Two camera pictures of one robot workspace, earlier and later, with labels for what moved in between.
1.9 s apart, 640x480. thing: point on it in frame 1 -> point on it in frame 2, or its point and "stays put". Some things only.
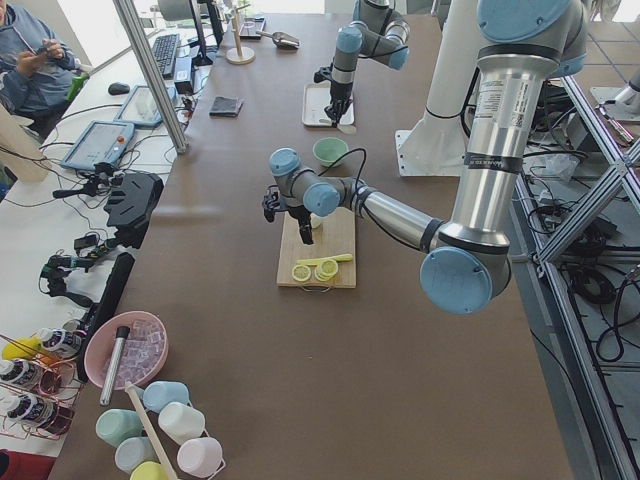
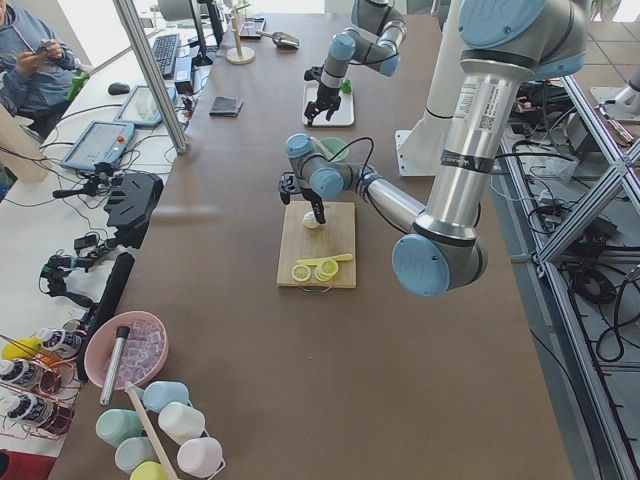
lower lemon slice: (301, 273) stays put
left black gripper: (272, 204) -> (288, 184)
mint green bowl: (328, 150) stays put
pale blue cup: (133, 451) stays put
